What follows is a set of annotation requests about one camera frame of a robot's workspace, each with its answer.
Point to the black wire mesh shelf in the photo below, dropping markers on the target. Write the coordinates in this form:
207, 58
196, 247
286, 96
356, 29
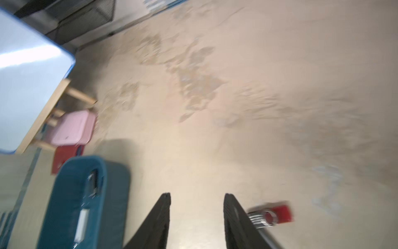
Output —
76, 18

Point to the black silver swivel usb drive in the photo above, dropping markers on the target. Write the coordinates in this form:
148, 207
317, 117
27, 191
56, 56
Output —
93, 183

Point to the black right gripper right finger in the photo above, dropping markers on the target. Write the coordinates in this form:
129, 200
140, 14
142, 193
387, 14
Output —
240, 233

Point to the teal plastic storage tray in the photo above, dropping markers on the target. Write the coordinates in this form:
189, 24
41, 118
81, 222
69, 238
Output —
108, 209

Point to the red leather case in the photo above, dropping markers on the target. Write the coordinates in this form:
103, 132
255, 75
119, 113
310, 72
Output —
63, 154

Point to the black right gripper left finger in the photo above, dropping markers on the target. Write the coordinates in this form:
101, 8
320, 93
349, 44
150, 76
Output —
153, 232

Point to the pink plastic box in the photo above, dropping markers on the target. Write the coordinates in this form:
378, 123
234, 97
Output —
75, 128

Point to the white lavender usb drive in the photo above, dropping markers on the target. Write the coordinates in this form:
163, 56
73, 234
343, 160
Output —
81, 226

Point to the white board with blue edge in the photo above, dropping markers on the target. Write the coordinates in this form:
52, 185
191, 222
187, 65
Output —
32, 67

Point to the red silver swivel usb drive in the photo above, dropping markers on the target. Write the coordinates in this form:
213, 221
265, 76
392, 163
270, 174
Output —
270, 214

